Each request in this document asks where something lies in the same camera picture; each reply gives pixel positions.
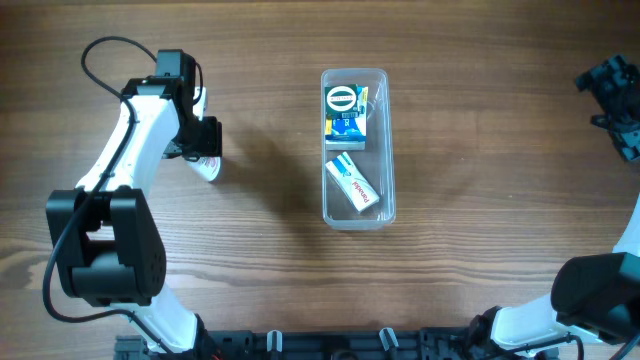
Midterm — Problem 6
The white spray bottle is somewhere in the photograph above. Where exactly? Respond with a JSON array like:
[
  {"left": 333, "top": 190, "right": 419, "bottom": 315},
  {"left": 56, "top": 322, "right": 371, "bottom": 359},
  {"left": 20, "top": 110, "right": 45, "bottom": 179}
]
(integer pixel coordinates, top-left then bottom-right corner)
[{"left": 187, "top": 86, "right": 222, "bottom": 182}]

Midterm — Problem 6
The white blue medicine box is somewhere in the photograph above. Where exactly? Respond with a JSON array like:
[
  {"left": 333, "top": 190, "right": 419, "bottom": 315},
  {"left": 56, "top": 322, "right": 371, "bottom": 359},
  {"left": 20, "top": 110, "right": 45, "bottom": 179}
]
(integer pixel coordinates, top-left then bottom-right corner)
[{"left": 325, "top": 140, "right": 366, "bottom": 151}]

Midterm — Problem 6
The blue yellow lozenge box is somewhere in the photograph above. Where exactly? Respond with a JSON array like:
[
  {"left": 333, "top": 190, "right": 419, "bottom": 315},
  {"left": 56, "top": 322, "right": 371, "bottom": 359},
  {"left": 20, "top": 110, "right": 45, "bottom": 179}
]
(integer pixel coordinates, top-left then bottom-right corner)
[{"left": 324, "top": 84, "right": 368, "bottom": 141}]

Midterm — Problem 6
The dark green small box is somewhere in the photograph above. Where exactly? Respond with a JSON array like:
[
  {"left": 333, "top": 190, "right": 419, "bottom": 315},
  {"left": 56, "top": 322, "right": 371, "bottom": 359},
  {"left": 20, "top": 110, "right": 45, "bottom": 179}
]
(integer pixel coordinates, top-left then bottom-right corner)
[{"left": 324, "top": 84, "right": 359, "bottom": 119}]

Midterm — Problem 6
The white green Panadol box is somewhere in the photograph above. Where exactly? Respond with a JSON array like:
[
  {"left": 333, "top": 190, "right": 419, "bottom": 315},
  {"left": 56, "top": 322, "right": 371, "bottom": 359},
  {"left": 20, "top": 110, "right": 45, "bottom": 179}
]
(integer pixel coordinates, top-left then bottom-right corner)
[{"left": 325, "top": 152, "right": 380, "bottom": 213}]

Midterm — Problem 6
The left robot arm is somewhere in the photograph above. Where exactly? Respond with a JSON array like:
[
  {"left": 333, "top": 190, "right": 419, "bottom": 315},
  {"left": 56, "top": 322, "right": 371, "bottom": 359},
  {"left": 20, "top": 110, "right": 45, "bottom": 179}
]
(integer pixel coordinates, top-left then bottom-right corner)
[{"left": 42, "top": 50, "right": 222, "bottom": 359}]

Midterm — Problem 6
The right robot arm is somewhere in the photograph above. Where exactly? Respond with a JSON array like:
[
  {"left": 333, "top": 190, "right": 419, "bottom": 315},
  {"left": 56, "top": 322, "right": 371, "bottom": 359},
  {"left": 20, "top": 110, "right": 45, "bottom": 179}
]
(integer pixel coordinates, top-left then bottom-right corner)
[{"left": 465, "top": 54, "right": 639, "bottom": 359}]

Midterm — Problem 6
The clear plastic container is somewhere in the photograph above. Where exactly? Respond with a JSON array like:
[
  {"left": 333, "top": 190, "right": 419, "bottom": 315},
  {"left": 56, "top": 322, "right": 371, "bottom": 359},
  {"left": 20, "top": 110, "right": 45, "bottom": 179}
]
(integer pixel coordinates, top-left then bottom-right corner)
[{"left": 321, "top": 68, "right": 396, "bottom": 231}]

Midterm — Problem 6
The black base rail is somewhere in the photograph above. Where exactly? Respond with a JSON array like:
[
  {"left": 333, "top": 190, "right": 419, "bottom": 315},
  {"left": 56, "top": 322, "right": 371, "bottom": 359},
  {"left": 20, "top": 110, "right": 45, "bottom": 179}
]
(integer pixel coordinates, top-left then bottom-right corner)
[{"left": 113, "top": 327, "right": 561, "bottom": 360}]

